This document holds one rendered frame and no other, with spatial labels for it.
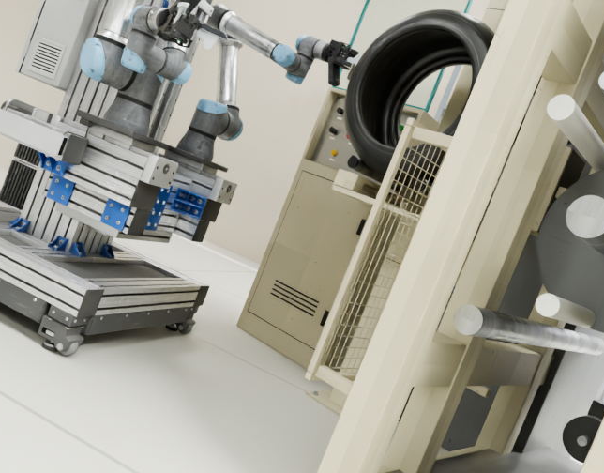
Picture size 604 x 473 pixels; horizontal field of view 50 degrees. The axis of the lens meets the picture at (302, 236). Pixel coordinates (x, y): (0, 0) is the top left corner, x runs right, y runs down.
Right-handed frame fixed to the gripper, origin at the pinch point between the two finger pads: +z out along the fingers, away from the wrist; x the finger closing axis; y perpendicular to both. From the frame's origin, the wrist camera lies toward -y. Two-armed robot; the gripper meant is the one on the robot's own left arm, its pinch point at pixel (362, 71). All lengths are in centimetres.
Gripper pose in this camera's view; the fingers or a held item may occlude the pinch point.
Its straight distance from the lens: 251.2
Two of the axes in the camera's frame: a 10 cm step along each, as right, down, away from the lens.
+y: 4.5, -8.8, -1.3
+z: 6.8, 4.3, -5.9
